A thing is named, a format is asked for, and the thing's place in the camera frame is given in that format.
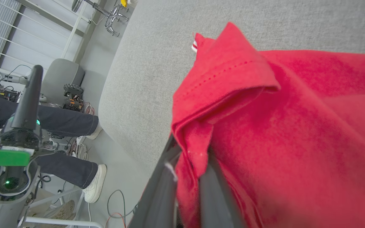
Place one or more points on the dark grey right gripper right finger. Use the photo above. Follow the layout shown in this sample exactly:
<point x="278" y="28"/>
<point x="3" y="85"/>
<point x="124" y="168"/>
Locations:
<point x="215" y="205"/>

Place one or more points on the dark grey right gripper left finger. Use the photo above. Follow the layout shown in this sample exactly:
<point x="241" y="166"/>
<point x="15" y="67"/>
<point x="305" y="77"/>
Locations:
<point x="157" y="205"/>

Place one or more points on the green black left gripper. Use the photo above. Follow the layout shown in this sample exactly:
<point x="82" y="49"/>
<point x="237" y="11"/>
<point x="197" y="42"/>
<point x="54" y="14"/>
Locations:
<point x="2" y="156"/>

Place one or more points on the red and white garment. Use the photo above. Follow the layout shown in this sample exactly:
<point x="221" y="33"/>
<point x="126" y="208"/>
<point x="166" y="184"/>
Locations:
<point x="280" y="126"/>

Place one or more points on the grey upholstered chair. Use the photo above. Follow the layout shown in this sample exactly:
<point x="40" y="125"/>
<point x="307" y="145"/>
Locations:
<point x="62" y="76"/>

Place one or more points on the black geared robot part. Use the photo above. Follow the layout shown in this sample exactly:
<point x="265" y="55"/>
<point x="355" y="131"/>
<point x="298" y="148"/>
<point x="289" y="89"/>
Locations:
<point x="73" y="95"/>

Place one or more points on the white shoe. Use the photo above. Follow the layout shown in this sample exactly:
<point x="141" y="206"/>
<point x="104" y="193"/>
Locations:
<point x="95" y="185"/>
<point x="96" y="131"/>

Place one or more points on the white metal railing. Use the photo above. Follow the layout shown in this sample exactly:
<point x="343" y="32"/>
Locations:
<point x="71" y="34"/>

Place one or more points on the grey fabric sofa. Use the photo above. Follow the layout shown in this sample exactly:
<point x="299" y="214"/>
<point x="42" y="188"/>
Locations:
<point x="144" y="79"/>

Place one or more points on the chrome stool base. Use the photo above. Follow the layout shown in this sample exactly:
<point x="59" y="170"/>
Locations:
<point x="112" y="17"/>

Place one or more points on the white metal frame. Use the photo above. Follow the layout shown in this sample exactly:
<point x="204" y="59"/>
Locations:
<point x="59" y="221"/>

